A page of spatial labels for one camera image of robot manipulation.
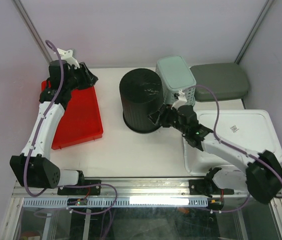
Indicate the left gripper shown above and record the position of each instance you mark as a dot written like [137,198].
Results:
[89,79]

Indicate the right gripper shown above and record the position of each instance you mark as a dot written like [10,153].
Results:
[154,116]

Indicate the black plastic bucket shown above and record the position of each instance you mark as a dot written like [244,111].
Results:
[141,94]

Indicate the red plastic tray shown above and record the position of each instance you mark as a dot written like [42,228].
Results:
[80,122]

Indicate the light blue perforated basket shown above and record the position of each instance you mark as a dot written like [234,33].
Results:
[175,75]

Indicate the grey-green plastic tray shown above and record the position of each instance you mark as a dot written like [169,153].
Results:
[228,81]

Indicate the white plastic tub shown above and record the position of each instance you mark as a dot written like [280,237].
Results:
[250,129]

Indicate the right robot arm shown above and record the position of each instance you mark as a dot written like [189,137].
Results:
[259,173]

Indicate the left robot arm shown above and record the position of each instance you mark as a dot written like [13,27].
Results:
[33,167]

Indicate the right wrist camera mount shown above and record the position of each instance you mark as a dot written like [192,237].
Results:
[181,100]

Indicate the aluminium mounting rail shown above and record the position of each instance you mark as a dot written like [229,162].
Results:
[173,186]

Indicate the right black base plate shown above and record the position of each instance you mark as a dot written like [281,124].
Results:
[206,188]

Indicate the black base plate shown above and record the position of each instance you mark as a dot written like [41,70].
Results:
[91,190]
[206,188]

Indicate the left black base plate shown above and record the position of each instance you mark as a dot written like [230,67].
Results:
[91,190]

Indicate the left aluminium frame post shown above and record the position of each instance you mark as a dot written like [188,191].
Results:
[20,8]

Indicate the aluminium frame post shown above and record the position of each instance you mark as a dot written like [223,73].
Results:
[266,8]
[20,8]

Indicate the white slotted cable duct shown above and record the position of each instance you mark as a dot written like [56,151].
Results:
[130,202]

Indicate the right aluminium frame post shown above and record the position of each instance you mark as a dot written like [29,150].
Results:
[266,8]

